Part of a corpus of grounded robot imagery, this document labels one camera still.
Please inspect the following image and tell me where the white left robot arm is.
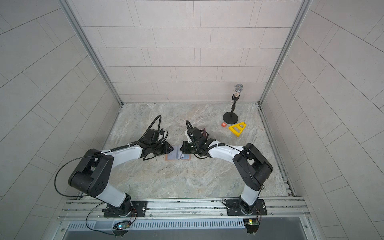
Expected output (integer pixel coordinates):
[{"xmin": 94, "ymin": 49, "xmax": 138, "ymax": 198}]
[{"xmin": 68, "ymin": 129, "xmax": 173, "ymax": 216}]

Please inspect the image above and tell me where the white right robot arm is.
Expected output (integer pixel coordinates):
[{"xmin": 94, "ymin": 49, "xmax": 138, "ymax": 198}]
[{"xmin": 181, "ymin": 128, "xmax": 273, "ymax": 208}]

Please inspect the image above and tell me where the aluminium mounting rail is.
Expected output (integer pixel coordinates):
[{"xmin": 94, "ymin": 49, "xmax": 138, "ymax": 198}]
[{"xmin": 55, "ymin": 197, "xmax": 311, "ymax": 221}]

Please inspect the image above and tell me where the black microphone stand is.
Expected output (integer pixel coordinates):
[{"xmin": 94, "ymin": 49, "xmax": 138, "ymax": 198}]
[{"xmin": 223, "ymin": 84, "xmax": 244, "ymax": 125}]

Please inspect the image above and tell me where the clear acrylic card stand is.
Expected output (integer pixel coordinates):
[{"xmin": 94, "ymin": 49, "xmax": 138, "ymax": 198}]
[{"xmin": 200, "ymin": 128, "xmax": 209, "ymax": 138}]

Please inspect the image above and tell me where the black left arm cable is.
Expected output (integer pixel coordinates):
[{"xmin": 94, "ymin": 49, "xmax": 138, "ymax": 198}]
[{"xmin": 53, "ymin": 154, "xmax": 94, "ymax": 198}]

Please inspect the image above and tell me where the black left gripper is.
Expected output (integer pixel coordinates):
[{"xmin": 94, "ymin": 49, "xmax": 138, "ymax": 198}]
[{"xmin": 150, "ymin": 141, "xmax": 176, "ymax": 155}]

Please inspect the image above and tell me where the right circuit board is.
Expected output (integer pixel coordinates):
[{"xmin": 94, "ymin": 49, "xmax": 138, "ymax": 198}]
[{"xmin": 243, "ymin": 219, "xmax": 260, "ymax": 234}]

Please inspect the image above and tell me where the yellow triangle block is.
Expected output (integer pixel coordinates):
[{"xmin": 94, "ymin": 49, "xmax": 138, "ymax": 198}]
[{"xmin": 229, "ymin": 122, "xmax": 247, "ymax": 137}]

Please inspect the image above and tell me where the white ventilation grille strip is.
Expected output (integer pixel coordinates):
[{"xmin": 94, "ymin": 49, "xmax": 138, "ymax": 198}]
[{"xmin": 68, "ymin": 218, "xmax": 245, "ymax": 232}]

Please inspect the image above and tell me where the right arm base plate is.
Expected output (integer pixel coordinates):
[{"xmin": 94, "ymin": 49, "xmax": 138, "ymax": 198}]
[{"xmin": 221, "ymin": 198, "xmax": 268, "ymax": 216}]

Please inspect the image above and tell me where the left green circuit board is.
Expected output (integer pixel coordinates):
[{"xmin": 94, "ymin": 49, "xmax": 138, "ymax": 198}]
[{"xmin": 113, "ymin": 221, "xmax": 131, "ymax": 231}]

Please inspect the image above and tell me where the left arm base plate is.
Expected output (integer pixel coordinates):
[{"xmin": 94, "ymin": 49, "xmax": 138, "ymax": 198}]
[{"xmin": 102, "ymin": 201, "xmax": 148, "ymax": 218}]

